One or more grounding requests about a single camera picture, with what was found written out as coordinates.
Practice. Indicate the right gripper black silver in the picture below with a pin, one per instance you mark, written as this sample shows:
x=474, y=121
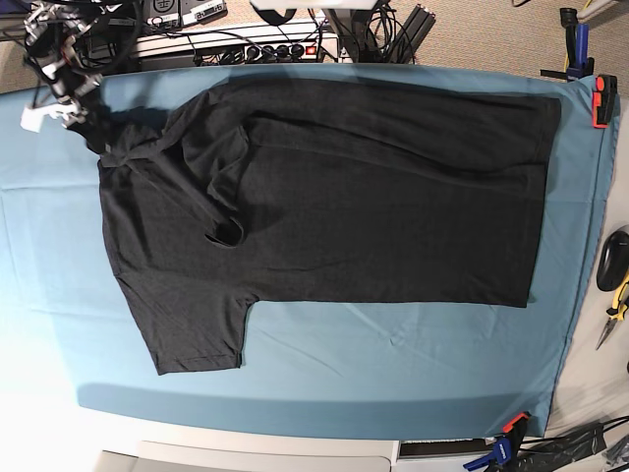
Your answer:
x=79, y=102

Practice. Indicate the black T-shirt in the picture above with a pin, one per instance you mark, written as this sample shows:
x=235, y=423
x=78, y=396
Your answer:
x=288, y=190

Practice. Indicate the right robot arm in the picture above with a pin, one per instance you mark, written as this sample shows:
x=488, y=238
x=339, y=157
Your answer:
x=53, y=32

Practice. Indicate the black aluminium extrusion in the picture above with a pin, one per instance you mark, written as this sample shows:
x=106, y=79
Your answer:
x=411, y=35

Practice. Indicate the blue table cloth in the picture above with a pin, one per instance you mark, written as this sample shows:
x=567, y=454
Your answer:
x=345, y=371

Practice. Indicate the blue bar clamp top right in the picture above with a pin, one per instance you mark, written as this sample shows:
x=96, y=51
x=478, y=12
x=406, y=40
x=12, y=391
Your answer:
x=577, y=64

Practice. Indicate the orange black clamp top right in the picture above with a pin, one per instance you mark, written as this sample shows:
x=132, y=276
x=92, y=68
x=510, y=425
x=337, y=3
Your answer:
x=604, y=96

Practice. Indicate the orange blue clamp bottom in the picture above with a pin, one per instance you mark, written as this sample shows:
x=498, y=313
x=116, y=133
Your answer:
x=505, y=448

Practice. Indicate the black computer mouse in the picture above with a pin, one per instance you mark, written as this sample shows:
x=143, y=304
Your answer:
x=613, y=264

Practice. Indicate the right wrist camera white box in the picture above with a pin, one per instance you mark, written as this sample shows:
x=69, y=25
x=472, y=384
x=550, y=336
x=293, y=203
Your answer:
x=32, y=119

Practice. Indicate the black power strip red switch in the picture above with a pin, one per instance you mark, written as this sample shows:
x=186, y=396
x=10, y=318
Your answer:
x=270, y=53

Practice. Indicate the yellow handled pliers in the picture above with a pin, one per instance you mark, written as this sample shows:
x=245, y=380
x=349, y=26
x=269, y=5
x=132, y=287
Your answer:
x=616, y=312

